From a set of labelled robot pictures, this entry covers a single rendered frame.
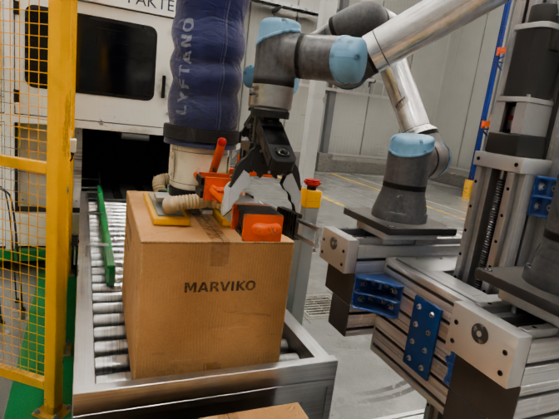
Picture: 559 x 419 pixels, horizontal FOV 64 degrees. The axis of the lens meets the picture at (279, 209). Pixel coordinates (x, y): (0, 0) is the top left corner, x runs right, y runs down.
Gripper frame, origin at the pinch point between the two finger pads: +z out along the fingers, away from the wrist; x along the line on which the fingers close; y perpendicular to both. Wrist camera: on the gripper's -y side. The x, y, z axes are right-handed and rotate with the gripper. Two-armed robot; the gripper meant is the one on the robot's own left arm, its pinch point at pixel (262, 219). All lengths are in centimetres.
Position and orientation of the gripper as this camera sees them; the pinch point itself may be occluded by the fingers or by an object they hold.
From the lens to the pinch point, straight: 84.4
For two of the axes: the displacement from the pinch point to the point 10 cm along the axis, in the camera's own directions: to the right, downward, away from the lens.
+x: -9.3, -0.3, -3.7
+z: -1.2, 9.7, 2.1
